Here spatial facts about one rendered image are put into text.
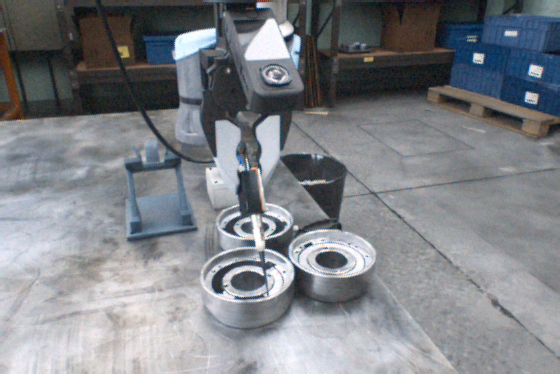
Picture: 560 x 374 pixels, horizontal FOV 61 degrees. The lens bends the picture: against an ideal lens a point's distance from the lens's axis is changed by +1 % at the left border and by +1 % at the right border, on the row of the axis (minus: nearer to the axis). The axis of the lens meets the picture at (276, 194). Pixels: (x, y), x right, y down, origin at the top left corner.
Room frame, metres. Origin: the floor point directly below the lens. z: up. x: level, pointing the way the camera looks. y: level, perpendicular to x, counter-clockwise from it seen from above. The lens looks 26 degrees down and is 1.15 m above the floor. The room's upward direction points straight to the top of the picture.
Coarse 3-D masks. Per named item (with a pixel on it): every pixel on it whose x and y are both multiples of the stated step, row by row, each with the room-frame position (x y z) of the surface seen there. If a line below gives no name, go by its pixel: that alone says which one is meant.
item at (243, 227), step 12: (228, 216) 0.59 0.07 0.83; (276, 216) 0.59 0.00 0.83; (288, 216) 0.57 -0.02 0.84; (216, 228) 0.54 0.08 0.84; (240, 228) 0.56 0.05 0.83; (264, 228) 0.57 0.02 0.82; (288, 228) 0.53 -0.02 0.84; (228, 240) 0.51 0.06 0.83; (240, 240) 0.51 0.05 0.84; (252, 240) 0.50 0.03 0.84; (264, 240) 0.51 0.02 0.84; (276, 240) 0.51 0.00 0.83; (288, 240) 0.53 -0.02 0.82
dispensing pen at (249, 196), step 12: (240, 180) 0.46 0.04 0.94; (252, 180) 0.46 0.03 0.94; (240, 192) 0.47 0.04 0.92; (252, 192) 0.45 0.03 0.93; (240, 204) 0.47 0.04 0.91; (252, 204) 0.44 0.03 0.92; (240, 216) 0.46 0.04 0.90; (252, 216) 0.45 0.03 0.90; (252, 228) 0.44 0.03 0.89; (264, 264) 0.42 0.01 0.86; (264, 276) 0.42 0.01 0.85
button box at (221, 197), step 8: (208, 168) 0.73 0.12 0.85; (216, 168) 0.73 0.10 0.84; (240, 168) 0.73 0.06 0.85; (208, 176) 0.70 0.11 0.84; (216, 176) 0.69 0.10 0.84; (208, 184) 0.71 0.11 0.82; (216, 184) 0.66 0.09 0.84; (224, 184) 0.67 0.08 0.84; (208, 192) 0.72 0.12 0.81; (216, 192) 0.66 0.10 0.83; (224, 192) 0.67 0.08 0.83; (216, 200) 0.66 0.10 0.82; (224, 200) 0.67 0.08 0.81; (232, 200) 0.67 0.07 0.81; (216, 208) 0.66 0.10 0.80
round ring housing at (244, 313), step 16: (224, 256) 0.47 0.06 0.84; (240, 256) 0.48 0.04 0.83; (256, 256) 0.48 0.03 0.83; (272, 256) 0.47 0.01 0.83; (208, 272) 0.45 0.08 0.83; (240, 272) 0.45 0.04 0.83; (256, 272) 0.45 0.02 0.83; (288, 272) 0.45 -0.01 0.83; (208, 288) 0.40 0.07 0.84; (240, 288) 0.45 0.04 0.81; (256, 288) 0.45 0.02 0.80; (288, 288) 0.41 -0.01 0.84; (208, 304) 0.40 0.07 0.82; (224, 304) 0.39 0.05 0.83; (240, 304) 0.38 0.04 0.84; (256, 304) 0.38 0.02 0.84; (272, 304) 0.39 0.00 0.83; (288, 304) 0.41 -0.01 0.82; (224, 320) 0.39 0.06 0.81; (240, 320) 0.38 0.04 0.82; (256, 320) 0.38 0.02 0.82; (272, 320) 0.40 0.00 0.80
